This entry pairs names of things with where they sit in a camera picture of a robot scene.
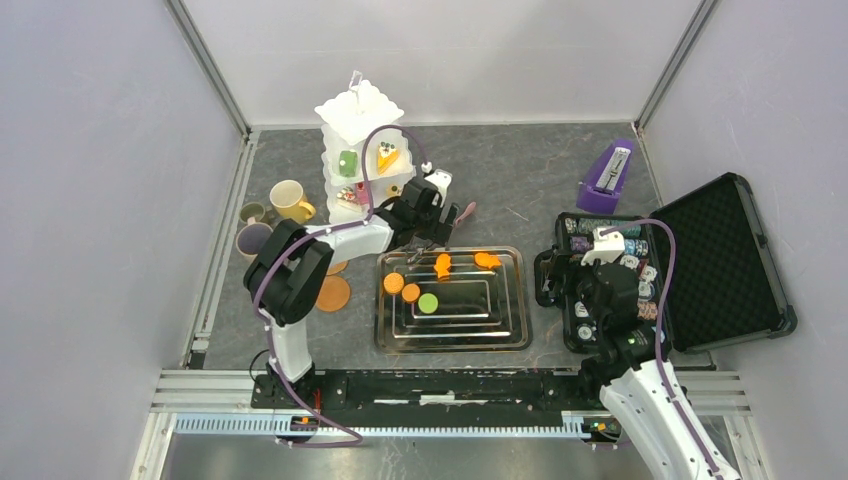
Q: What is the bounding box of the yellow kiwi topped cake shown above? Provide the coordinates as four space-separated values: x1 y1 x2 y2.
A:
376 141 400 175

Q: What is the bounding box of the strawberry triangle cake slice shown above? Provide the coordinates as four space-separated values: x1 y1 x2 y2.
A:
336 186 362 213

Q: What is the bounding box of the small round orange biscuit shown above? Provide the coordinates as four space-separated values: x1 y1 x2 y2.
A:
401 283 421 304

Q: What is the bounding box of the orange fish cookie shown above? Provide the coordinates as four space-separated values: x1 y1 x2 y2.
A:
473 252 502 270

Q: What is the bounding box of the green swiss roll cake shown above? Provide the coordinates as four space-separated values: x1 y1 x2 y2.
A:
337 150 359 178

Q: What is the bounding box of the yellow layered cake slice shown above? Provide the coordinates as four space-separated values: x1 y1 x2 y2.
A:
387 184 403 198

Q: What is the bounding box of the pink cake slice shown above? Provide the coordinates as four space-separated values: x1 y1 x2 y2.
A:
355 182 369 205

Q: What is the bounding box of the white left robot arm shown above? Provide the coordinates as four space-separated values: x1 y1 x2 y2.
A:
243 169 459 408

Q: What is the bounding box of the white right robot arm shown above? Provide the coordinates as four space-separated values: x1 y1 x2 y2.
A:
534 249 740 479

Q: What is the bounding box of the green patterned chip roll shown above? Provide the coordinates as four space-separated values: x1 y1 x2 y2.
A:
577 217 641 239

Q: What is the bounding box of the white three-tier dessert stand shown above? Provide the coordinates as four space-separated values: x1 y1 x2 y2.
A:
315 70 416 224

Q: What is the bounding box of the stainless steel serving tray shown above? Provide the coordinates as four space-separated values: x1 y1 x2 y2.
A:
374 246 533 355

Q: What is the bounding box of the green round macaron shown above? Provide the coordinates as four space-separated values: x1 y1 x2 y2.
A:
417 293 439 315

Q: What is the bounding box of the woven rattan coaster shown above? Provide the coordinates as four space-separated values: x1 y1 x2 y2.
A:
326 261 348 276

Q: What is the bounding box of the black poker chip case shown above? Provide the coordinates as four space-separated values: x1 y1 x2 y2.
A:
550 173 798 354

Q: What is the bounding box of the purple metronome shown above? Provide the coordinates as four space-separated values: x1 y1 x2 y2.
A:
576 138 634 215

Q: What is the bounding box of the round wooden coaster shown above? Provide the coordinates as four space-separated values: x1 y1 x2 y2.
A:
315 275 351 313

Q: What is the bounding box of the yellow mug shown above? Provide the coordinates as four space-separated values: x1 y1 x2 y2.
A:
269 180 316 224

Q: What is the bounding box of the small green cup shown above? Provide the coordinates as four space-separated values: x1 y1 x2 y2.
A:
238 202 276 225

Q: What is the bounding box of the pink tall mug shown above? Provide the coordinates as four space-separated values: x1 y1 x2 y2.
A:
234 222 273 261

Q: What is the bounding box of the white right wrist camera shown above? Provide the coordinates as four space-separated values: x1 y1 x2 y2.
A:
581 226 625 266

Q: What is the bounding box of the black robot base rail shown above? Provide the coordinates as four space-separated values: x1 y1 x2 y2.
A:
250 368 624 430

